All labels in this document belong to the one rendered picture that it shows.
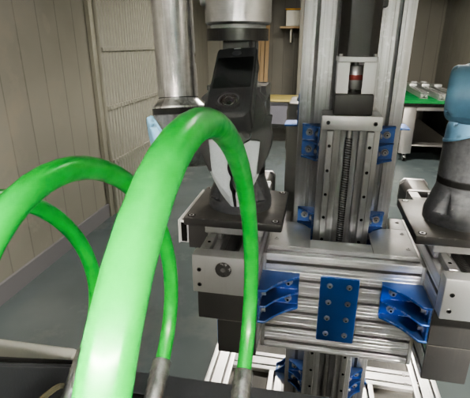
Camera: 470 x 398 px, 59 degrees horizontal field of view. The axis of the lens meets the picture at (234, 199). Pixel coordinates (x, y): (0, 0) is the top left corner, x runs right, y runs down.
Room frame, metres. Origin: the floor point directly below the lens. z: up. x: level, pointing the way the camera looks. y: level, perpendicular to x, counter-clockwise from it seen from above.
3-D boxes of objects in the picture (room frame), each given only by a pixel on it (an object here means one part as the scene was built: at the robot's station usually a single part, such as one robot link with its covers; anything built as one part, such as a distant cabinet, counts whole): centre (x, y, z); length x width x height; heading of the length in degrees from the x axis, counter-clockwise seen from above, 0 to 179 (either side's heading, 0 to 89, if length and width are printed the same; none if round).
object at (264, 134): (0.49, -0.02, 1.30); 0.05 x 0.02 x 0.09; 80
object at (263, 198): (0.94, -0.01, 1.09); 0.15 x 0.15 x 0.10
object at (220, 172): (0.52, 0.01, 1.25); 0.06 x 0.03 x 0.09; 170
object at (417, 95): (6.12, -2.65, 0.43); 2.33 x 0.87 x 0.86; 169
